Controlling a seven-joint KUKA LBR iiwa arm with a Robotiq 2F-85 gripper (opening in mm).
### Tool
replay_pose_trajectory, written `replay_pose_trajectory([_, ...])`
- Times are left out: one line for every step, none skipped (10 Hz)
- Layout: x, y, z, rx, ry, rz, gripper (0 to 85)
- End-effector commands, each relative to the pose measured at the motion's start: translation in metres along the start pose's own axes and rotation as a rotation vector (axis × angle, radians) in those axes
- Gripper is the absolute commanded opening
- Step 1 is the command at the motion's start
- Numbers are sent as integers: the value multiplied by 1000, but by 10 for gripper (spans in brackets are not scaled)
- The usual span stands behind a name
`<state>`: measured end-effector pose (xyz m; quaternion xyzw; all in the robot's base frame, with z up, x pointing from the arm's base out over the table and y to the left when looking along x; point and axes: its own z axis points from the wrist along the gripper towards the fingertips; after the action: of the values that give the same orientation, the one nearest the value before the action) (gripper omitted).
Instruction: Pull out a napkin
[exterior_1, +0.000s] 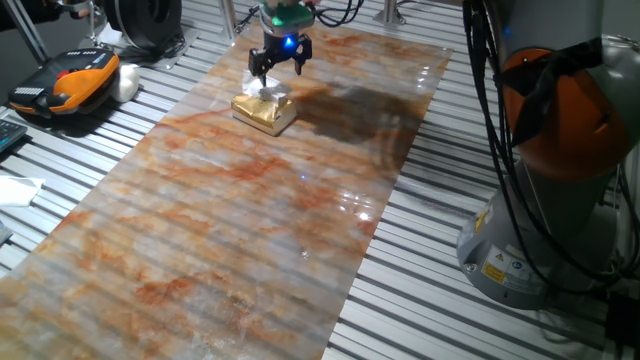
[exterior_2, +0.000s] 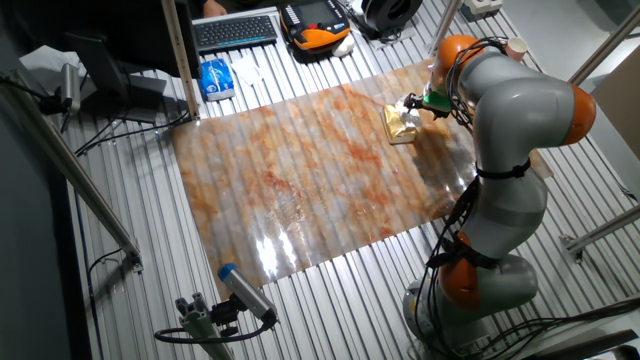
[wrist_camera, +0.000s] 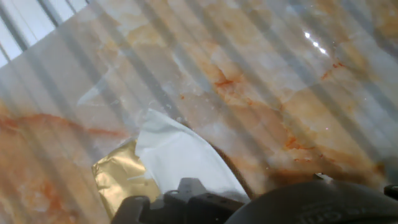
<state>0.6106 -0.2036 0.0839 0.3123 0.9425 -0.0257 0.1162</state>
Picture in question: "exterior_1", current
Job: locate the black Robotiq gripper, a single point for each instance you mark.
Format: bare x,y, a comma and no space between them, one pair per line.
281,47

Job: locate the white paper napkin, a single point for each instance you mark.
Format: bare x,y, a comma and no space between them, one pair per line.
267,92

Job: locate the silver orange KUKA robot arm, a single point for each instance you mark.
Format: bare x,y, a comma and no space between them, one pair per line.
525,235

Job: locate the person's bare hand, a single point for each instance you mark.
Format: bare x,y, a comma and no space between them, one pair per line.
72,7

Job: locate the silver gripper coupling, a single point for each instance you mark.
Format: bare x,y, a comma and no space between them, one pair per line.
282,30

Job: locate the gold foil tissue pack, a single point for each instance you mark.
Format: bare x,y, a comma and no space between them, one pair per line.
255,114

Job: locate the white rounded plastic object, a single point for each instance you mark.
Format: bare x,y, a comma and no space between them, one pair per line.
127,82

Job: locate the white paper slip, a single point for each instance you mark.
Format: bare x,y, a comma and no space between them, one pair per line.
107,34

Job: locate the orange marble pattern mat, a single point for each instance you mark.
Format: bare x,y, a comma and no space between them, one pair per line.
200,225

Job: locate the thin metal rod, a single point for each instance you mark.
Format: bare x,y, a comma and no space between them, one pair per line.
91,27

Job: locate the orange black teach pendant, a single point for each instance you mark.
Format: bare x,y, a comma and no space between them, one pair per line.
75,82

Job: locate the black keyboard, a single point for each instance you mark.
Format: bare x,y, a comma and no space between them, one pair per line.
10,134

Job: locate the white loose tissue sheet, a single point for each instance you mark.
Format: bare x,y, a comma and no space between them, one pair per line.
17,192

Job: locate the dark flat object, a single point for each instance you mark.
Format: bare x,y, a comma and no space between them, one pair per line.
4,234

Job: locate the slim metal post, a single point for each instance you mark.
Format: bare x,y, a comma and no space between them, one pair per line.
228,20

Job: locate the metal post with foot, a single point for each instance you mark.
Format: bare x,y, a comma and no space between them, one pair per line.
390,12

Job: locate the aluminium frame bar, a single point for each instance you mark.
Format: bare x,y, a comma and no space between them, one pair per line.
27,35

